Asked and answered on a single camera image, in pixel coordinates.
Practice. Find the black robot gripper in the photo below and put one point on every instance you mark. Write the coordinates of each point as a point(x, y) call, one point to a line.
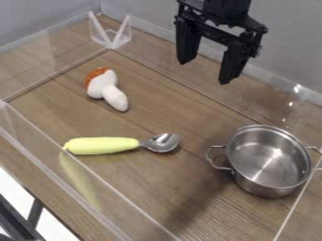
point(222, 21)

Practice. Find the white orange plush mushroom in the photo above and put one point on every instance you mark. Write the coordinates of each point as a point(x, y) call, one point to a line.
point(100, 86)

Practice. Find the silver metal pot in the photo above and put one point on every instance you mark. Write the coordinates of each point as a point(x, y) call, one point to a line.
point(267, 160)

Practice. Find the black metal table leg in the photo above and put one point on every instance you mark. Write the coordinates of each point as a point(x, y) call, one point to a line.
point(20, 228)

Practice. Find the clear acrylic corner bracket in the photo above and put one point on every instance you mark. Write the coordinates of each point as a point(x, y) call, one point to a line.
point(107, 37)

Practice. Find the yellow handled metal spoon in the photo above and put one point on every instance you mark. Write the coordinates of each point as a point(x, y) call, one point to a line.
point(100, 145)

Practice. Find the clear acrylic enclosure wall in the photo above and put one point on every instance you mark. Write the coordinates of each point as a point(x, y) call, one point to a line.
point(139, 195)

